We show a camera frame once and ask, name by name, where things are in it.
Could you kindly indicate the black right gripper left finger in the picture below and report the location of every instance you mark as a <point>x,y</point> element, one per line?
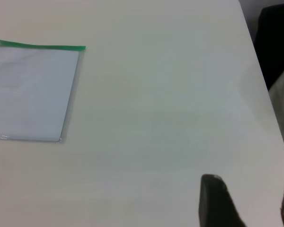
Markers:
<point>215,205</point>

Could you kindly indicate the clear plastic zipper bag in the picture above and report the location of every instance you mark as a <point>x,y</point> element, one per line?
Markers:
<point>26,94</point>

